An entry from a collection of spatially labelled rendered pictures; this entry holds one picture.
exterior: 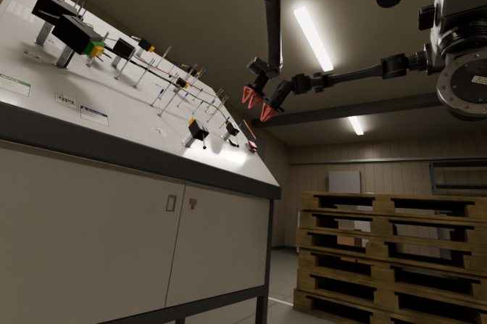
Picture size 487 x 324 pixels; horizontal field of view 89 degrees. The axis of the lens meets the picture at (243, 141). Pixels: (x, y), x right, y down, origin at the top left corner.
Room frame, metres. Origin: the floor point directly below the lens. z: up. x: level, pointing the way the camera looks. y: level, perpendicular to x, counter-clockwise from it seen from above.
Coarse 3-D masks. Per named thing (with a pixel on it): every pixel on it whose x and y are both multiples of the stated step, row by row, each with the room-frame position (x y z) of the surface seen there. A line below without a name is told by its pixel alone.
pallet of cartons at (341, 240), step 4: (340, 228) 4.02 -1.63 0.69; (344, 228) 3.99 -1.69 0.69; (348, 228) 3.96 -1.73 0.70; (352, 228) 3.93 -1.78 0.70; (340, 236) 4.02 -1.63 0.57; (344, 236) 3.99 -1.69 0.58; (340, 240) 4.02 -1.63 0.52; (344, 240) 3.99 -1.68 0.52; (348, 240) 3.96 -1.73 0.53; (352, 240) 3.93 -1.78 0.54; (356, 240) 4.10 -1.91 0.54; (360, 240) 4.68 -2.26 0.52; (344, 244) 3.99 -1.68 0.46; (348, 244) 3.96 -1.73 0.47; (352, 244) 3.93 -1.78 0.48; (356, 244) 4.09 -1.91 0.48; (360, 244) 4.66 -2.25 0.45; (348, 260) 3.96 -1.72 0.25; (352, 260) 3.93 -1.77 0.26; (356, 260) 3.98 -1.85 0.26; (360, 260) 3.90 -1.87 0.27; (368, 264) 3.84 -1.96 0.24; (372, 264) 3.82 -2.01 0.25
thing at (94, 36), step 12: (60, 24) 0.57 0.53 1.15; (72, 24) 0.57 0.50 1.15; (84, 24) 0.61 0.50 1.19; (60, 36) 0.59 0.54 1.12; (72, 36) 0.59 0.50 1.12; (84, 36) 0.59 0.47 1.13; (96, 36) 0.61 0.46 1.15; (72, 48) 0.61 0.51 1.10; (84, 48) 0.61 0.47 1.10; (60, 60) 0.65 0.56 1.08
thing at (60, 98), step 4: (56, 92) 0.59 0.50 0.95; (56, 96) 0.58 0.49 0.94; (60, 96) 0.59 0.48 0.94; (64, 96) 0.61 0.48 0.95; (68, 96) 0.61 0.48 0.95; (56, 100) 0.58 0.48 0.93; (60, 100) 0.59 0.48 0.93; (64, 100) 0.60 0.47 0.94; (68, 100) 0.61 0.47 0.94; (72, 100) 0.62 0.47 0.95; (76, 100) 0.63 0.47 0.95; (64, 104) 0.59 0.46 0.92; (68, 104) 0.60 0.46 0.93; (72, 104) 0.61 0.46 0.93; (76, 104) 0.62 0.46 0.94; (76, 108) 0.61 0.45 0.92
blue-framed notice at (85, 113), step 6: (84, 108) 0.63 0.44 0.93; (84, 114) 0.62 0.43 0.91; (90, 114) 0.63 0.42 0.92; (96, 114) 0.65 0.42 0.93; (102, 114) 0.67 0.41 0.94; (90, 120) 0.62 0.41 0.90; (96, 120) 0.64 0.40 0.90; (102, 120) 0.65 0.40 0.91; (108, 120) 0.67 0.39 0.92; (108, 126) 0.66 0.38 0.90
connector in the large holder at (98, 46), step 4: (88, 44) 0.60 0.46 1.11; (92, 44) 0.60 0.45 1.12; (96, 44) 0.61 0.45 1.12; (100, 44) 0.62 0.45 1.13; (104, 44) 0.64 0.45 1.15; (88, 48) 0.61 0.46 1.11; (92, 48) 0.61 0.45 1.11; (96, 48) 0.61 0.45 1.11; (100, 48) 0.62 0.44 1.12; (84, 52) 0.62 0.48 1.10; (88, 52) 0.61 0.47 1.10; (92, 52) 0.62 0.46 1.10; (96, 52) 0.62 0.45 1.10; (100, 52) 0.63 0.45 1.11; (100, 56) 0.65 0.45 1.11
